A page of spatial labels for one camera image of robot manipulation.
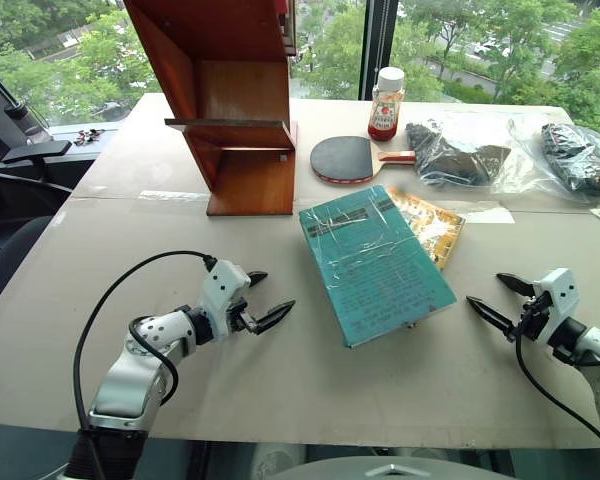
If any wooden shelf stand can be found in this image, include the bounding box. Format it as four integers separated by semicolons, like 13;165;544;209
123;0;299;217

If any black window frame post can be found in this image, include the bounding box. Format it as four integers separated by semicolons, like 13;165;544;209
357;0;400;102

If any teal plastic-wrapped book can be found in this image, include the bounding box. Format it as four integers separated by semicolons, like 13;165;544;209
298;184;458;350

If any black office chair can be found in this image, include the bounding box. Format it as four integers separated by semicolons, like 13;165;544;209
0;139;74;322

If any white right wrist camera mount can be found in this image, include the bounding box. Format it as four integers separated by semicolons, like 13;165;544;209
531;267;579;342

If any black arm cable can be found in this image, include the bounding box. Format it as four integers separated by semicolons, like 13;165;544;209
72;250;219;437
514;305;600;446

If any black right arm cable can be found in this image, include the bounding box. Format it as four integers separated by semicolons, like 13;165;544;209
514;305;600;446

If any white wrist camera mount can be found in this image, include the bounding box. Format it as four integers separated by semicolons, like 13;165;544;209
531;267;579;342
198;259;252;342

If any red sauce bottle white cap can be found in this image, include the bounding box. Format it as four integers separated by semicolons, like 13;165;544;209
367;66;407;143

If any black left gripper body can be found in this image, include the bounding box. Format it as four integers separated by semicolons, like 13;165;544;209
227;297;262;336

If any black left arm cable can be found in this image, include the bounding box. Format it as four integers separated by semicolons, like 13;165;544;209
72;250;219;437

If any grey rounded robot shape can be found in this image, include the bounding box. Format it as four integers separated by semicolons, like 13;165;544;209
265;454;520;480

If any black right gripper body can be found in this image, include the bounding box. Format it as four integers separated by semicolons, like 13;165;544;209
511;290;553;342

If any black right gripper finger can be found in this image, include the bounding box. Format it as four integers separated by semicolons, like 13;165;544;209
465;295;519;343
495;272;536;298

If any clear bag with black contents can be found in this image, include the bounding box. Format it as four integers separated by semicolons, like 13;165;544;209
491;116;600;204

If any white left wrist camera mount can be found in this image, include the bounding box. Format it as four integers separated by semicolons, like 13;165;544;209
198;259;252;342

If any black table tennis paddle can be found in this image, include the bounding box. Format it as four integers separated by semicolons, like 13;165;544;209
309;135;418;186

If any small dark clips pile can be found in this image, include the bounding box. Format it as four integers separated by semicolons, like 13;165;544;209
71;127;107;147

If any clear bag with brown contents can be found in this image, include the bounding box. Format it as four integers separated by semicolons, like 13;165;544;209
404;111;531;191

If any black cylindrical tumbler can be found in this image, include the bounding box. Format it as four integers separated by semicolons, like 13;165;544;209
3;101;47;145

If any yellow illustrated book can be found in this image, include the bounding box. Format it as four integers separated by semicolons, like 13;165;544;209
386;185;467;273

